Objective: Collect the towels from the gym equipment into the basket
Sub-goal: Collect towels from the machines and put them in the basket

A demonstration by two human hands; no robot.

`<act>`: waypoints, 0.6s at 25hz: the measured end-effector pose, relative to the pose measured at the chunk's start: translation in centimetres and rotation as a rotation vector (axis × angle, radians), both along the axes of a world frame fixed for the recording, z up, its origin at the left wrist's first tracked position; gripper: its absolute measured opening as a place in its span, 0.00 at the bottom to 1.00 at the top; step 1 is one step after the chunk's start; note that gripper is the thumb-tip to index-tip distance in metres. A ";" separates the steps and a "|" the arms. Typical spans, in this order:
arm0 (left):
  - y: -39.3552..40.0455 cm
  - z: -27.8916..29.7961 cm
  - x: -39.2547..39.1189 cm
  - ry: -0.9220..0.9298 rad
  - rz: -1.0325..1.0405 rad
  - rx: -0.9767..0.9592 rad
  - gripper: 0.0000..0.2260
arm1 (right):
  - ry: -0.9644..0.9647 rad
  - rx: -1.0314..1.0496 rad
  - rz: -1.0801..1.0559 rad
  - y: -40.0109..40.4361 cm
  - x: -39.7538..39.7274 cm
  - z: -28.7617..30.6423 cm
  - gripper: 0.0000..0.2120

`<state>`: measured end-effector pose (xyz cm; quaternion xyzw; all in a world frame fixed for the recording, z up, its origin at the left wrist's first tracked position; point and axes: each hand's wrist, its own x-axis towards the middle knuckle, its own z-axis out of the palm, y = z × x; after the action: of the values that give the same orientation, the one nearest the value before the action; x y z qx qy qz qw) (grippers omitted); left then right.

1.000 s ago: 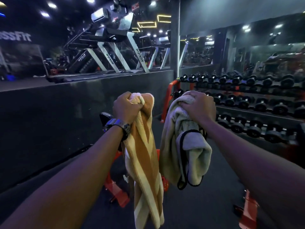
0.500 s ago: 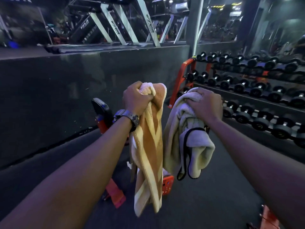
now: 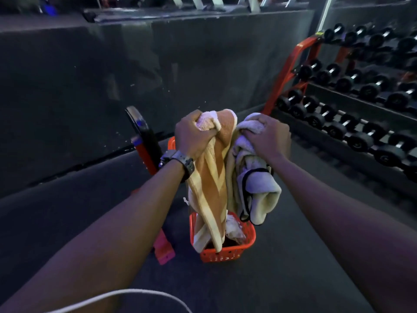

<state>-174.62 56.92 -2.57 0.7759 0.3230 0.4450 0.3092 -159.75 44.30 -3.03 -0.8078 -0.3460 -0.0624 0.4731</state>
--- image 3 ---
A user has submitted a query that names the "black wristwatch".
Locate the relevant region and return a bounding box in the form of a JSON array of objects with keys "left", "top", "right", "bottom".
[{"left": 158, "top": 150, "right": 195, "bottom": 183}]

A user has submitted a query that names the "person's right hand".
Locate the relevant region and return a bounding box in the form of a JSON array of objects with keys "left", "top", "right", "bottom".
[{"left": 241, "top": 113, "right": 292, "bottom": 165}]

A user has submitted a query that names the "treadmill with white uprights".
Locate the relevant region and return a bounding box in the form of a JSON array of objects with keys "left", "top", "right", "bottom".
[
  {"left": 211, "top": 0, "right": 262, "bottom": 13},
  {"left": 169, "top": 0, "right": 205, "bottom": 11},
  {"left": 260, "top": 0, "right": 299, "bottom": 9}
]

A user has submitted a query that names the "person's left forearm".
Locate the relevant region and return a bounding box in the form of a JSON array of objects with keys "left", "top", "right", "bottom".
[{"left": 0, "top": 159, "right": 186, "bottom": 313}]

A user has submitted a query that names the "red plastic basket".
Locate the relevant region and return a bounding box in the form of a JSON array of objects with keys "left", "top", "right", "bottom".
[{"left": 189, "top": 211, "right": 257, "bottom": 263}]

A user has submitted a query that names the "white dark-striped towel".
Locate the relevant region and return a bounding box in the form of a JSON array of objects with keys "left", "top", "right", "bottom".
[{"left": 225, "top": 113, "right": 282, "bottom": 226}]

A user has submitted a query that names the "set of black dumbbells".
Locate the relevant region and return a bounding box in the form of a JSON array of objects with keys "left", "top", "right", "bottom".
[{"left": 275, "top": 22, "right": 417, "bottom": 183}]

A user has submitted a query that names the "white cable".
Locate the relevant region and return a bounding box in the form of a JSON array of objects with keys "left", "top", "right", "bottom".
[{"left": 45, "top": 288, "right": 193, "bottom": 313}]

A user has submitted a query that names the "beige brown striped towel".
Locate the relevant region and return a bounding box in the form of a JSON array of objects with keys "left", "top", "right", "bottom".
[{"left": 184, "top": 109, "right": 238, "bottom": 254}]

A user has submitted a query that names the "person's right forearm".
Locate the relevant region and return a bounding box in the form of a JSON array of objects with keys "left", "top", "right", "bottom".
[{"left": 268, "top": 156, "right": 417, "bottom": 313}]

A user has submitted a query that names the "black upright bench red frame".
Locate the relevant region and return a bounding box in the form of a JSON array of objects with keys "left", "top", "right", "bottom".
[{"left": 125, "top": 106, "right": 176, "bottom": 266}]

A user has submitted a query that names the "person's left hand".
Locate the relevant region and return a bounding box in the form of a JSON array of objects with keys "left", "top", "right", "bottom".
[{"left": 174, "top": 110, "right": 222, "bottom": 161}]

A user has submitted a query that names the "red black dumbbell rack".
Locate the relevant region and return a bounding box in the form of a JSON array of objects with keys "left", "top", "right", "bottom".
[{"left": 260, "top": 29, "right": 417, "bottom": 193}]

